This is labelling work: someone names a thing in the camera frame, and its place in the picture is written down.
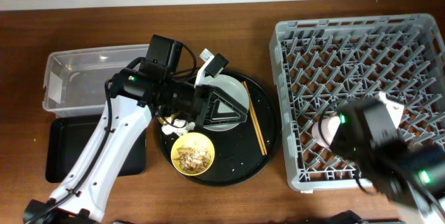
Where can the yellow bowl with food scraps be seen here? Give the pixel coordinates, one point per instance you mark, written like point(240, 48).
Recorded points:
point(192, 154)

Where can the wooden chopstick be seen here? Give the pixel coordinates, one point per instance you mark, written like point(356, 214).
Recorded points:
point(256, 119)
point(253, 119)

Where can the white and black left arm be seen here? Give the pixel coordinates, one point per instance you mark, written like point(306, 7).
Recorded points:
point(132, 100)

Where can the grey plastic dishwasher rack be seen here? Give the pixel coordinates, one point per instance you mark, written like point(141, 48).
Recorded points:
point(318, 64)

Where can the black rectangular tray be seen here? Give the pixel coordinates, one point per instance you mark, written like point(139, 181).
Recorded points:
point(69, 136)

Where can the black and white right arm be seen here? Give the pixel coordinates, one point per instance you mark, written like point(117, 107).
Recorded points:
point(412, 178)

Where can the crumpled white tissue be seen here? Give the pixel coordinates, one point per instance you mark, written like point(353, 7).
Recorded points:
point(174, 125)

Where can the round black tray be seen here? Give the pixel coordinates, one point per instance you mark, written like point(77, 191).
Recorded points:
point(238, 155)

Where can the white round plate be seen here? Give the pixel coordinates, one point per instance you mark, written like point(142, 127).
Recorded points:
point(232, 87)

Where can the clear plastic bin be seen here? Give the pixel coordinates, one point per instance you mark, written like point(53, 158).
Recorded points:
point(74, 79)

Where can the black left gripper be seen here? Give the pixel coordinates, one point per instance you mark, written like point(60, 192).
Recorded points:
point(204, 105)

